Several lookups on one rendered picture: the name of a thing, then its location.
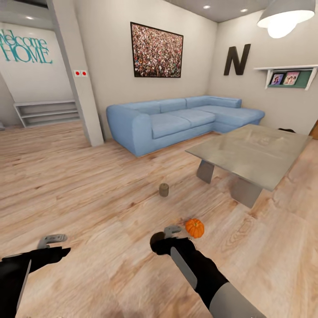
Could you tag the room light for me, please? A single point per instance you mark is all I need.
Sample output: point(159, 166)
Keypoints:
point(305, 7)

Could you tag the shelf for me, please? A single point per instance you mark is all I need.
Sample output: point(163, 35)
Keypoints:
point(306, 76)

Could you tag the coffee table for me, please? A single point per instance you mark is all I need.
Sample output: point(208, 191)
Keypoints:
point(260, 156)

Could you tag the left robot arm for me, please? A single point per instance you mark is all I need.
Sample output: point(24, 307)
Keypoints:
point(14, 271)

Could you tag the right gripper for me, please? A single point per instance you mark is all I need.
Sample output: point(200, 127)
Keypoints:
point(160, 246)

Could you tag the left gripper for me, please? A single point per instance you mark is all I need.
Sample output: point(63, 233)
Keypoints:
point(51, 255)

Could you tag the pillar candle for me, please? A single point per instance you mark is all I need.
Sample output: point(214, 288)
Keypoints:
point(156, 236)
point(164, 189)

